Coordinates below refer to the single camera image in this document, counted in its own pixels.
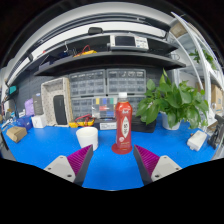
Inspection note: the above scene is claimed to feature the potted green plant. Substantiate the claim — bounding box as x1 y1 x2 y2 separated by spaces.
134 68 210 131

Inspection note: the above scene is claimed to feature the white power adapter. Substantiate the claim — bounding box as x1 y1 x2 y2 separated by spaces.
186 129 208 152

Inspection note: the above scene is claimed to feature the grey drawer cabinet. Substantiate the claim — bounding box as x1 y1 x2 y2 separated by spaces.
106 68 148 96
68 69 107 98

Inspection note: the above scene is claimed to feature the cabinet with coloured drawers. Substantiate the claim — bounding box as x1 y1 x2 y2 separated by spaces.
70 95 146 120

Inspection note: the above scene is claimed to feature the white shelf unit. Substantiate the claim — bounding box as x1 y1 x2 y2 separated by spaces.
168 11 224 128

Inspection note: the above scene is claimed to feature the purple bag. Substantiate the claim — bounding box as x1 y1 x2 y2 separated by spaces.
23 98 36 118

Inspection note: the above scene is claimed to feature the black case with white label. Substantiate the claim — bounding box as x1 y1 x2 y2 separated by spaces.
93 115 157 134

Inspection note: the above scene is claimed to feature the black lamp head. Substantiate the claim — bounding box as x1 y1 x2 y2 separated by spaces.
87 26 104 36

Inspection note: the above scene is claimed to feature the flat round red coaster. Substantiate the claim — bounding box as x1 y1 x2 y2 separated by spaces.
111 142 134 155

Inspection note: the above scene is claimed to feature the black stand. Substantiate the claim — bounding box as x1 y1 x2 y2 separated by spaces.
207 114 224 150

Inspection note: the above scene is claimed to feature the red drink bottle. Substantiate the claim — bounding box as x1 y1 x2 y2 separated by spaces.
114 92 134 151

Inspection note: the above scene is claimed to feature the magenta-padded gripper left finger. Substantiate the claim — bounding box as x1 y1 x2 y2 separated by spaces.
44 144 95 187

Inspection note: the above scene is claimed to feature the white oscilloscope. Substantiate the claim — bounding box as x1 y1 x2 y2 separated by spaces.
109 34 150 52

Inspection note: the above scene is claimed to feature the small white box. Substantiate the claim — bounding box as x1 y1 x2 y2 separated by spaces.
31 113 48 129

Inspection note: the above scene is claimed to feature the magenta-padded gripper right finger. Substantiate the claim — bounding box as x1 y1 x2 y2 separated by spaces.
132 144 183 187

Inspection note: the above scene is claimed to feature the dark grey upright box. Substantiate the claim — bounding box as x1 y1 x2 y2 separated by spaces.
32 92 44 116

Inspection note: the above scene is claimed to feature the beige perforated tray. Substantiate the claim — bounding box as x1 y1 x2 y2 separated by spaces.
40 77 74 128

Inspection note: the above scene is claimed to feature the dark grey workbench shelf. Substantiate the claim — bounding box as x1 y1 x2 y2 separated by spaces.
33 50 187 77

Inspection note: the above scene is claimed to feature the yellow multimeter with red leads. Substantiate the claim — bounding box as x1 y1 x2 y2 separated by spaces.
68 114 96 129
73 44 98 58

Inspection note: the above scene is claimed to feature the blue box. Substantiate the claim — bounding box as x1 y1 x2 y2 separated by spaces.
16 115 34 132

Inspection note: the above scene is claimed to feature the black speaker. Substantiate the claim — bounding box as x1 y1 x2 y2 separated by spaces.
52 94 69 126

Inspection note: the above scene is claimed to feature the white cup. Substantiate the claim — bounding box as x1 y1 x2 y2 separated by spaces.
75 126 99 152

